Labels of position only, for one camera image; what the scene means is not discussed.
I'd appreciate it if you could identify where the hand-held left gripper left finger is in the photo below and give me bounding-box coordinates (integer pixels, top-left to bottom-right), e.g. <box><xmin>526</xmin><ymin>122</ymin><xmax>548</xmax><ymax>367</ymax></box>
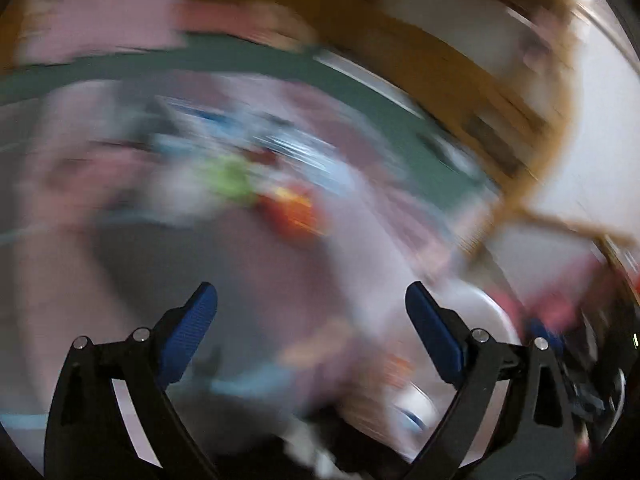
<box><xmin>44</xmin><ymin>282</ymin><xmax>221</xmax><ymax>480</ymax></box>

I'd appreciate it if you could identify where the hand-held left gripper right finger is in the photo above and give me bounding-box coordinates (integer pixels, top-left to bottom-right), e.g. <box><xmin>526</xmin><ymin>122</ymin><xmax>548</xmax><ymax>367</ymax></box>
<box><xmin>400</xmin><ymin>282</ymin><xmax>581</xmax><ymax>480</ymax></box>

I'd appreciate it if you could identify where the white round bin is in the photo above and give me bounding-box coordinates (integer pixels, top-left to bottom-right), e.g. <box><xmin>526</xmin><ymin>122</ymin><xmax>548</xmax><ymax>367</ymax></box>
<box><xmin>395</xmin><ymin>280</ymin><xmax>526</xmax><ymax>461</ymax></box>

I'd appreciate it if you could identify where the pink checked blanket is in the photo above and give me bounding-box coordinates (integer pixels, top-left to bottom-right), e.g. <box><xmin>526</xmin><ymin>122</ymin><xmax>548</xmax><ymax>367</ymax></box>
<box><xmin>0</xmin><ymin>72</ymin><xmax>481</xmax><ymax>461</ymax></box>

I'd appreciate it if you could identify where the red snack packet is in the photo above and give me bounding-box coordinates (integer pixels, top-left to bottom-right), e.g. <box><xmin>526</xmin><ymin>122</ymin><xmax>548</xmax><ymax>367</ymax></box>
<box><xmin>260</xmin><ymin>185</ymin><xmax>327</xmax><ymax>247</ymax></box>

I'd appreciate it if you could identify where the bright green wrapper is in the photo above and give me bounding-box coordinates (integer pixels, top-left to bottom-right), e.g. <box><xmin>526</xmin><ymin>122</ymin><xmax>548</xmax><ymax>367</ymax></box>
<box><xmin>204</xmin><ymin>155</ymin><xmax>262</xmax><ymax>207</ymax></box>

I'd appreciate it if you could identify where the white long board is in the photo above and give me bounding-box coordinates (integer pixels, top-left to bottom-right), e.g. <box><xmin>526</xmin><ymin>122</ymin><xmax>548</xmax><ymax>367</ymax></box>
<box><xmin>312</xmin><ymin>49</ymin><xmax>426</xmax><ymax>118</ymax></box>

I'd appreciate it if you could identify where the green bedspread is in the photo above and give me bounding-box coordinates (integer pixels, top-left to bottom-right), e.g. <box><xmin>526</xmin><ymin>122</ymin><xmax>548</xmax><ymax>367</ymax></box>
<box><xmin>0</xmin><ymin>35</ymin><xmax>503</xmax><ymax>211</ymax></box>

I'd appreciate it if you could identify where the wooden bed footboard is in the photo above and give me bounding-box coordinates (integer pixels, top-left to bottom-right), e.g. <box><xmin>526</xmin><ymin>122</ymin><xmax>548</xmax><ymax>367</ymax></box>
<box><xmin>470</xmin><ymin>0</ymin><xmax>640</xmax><ymax>261</ymax></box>

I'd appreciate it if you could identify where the pink pillow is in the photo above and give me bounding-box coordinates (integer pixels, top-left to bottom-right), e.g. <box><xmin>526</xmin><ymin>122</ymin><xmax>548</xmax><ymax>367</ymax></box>
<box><xmin>20</xmin><ymin>0</ymin><xmax>188</xmax><ymax>63</ymax></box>

